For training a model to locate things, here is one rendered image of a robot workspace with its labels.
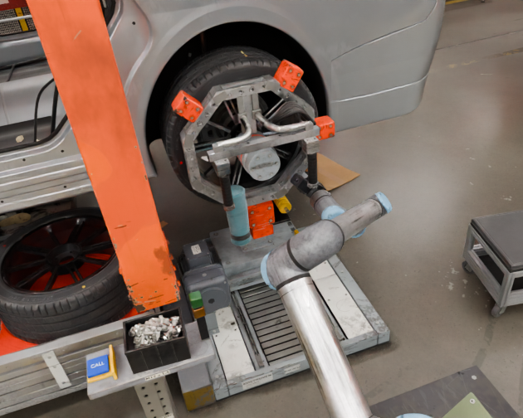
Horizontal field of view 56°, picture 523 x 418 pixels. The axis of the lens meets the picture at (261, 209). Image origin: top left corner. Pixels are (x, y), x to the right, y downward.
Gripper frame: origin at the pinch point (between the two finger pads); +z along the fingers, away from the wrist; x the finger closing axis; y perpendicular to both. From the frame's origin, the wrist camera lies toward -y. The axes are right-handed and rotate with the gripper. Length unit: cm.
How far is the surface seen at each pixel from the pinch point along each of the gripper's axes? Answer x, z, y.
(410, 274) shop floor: -10, -21, 80
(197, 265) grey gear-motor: -56, -13, -20
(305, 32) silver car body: 48, 8, -35
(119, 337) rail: -85, -35, -43
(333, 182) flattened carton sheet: -8, 72, 80
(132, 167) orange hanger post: -15, -44, -81
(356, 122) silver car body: 32.8, 7.6, 13.2
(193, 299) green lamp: -41, -60, -44
